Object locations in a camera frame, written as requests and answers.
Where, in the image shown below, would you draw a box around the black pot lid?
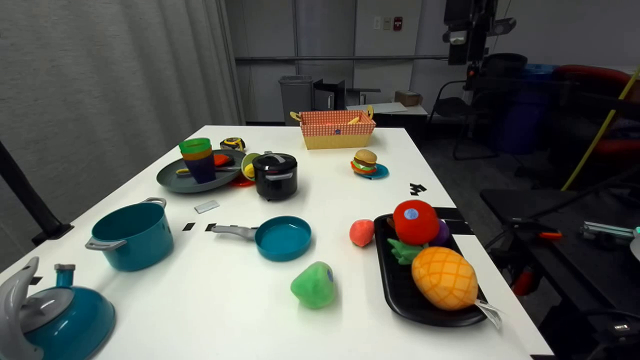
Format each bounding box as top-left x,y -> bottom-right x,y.
252,151 -> 298,174

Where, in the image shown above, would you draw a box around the black toy pot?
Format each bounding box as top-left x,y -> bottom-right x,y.
254,165 -> 298,201

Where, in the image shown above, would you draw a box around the blue toy frying pan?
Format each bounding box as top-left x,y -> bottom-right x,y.
207,215 -> 312,261

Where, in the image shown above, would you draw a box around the teal toy pot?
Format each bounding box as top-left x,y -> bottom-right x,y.
85,197 -> 173,271

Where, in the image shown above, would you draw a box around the toy hamburger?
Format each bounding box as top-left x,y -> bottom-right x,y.
349,149 -> 377,176

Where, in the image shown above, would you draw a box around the orange yellow basket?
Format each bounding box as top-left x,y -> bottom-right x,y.
290,109 -> 376,149

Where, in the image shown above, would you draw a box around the small red plush fruit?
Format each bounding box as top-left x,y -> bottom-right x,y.
349,219 -> 373,247

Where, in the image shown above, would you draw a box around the red plush apple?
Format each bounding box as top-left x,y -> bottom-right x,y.
392,200 -> 439,245

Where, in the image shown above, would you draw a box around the orange toy food on plate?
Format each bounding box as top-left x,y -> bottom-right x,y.
213,154 -> 232,168

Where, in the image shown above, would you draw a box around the green plush pear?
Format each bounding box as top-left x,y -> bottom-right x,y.
290,261 -> 338,309

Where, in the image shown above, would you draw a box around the stacked colourful cups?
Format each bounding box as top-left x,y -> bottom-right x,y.
179,138 -> 216,183

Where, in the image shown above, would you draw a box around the purple plush fruit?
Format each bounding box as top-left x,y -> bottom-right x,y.
432,219 -> 451,244

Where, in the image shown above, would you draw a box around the dark grey plate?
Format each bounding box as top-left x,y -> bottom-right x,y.
155,149 -> 244,193

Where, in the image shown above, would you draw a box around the black rectangular tray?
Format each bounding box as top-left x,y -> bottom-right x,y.
373,214 -> 485,328

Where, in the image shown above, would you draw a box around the orange plush pineapple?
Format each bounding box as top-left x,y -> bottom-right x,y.
409,245 -> 477,309

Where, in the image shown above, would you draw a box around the teal toy kettle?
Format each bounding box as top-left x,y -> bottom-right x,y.
0,255 -> 115,360

